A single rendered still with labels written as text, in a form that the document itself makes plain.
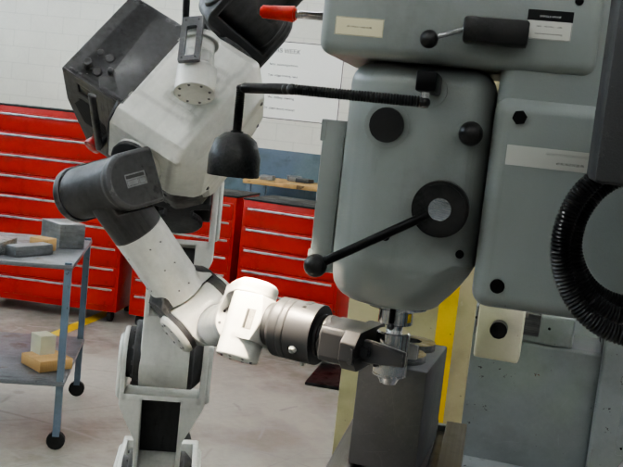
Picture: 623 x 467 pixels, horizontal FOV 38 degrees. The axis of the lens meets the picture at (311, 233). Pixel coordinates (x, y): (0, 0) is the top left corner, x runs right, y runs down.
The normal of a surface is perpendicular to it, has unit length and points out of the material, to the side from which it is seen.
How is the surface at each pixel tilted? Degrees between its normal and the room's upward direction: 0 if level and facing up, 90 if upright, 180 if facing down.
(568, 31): 90
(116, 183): 73
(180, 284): 89
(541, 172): 90
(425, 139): 90
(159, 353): 81
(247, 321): 67
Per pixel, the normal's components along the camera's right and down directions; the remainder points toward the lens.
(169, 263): 0.52, 0.14
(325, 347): -0.43, 0.07
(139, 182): 0.78, -0.14
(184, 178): 0.23, 0.87
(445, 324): -0.21, 0.10
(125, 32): 0.14, -0.40
